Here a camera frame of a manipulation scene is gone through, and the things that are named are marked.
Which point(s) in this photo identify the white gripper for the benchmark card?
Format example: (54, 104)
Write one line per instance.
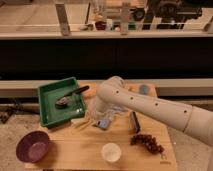
(100, 110)

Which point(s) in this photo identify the yellow banana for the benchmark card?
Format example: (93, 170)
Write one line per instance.
(82, 125)

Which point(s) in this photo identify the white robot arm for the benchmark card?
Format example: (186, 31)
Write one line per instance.
(193, 121)

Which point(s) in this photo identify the white paper cup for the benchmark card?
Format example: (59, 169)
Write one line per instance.
(111, 152)

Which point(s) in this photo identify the blue cup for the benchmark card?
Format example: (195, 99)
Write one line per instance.
(144, 89)

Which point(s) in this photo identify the grey blue cloth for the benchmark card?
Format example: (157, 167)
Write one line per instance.
(116, 110)

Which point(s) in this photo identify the orange fruit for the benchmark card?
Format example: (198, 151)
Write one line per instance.
(91, 91)

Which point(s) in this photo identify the green plastic tray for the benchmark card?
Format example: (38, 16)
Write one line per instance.
(50, 115)

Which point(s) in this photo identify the wooden board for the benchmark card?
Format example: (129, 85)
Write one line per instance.
(80, 146)

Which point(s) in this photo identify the bunch of dark grapes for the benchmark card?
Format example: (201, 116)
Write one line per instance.
(148, 141)

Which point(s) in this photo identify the purple bowl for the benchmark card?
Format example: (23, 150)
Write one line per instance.
(33, 147)

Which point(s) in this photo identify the black handled metal spoon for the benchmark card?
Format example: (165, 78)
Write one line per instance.
(63, 101)

